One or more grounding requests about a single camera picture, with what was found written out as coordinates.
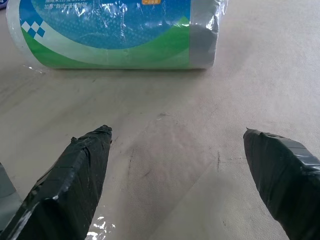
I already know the blue green garbage bag roll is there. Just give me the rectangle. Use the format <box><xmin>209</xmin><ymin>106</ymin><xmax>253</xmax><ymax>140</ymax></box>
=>
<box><xmin>5</xmin><ymin>0</ymin><xmax>230</xmax><ymax>70</ymax></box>

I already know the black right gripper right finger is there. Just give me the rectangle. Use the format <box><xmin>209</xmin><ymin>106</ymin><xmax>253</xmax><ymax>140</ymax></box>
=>
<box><xmin>243</xmin><ymin>127</ymin><xmax>320</xmax><ymax>240</ymax></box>

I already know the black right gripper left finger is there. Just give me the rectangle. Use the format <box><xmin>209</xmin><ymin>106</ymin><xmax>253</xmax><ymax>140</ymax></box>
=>
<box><xmin>0</xmin><ymin>124</ymin><xmax>113</xmax><ymax>240</ymax></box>

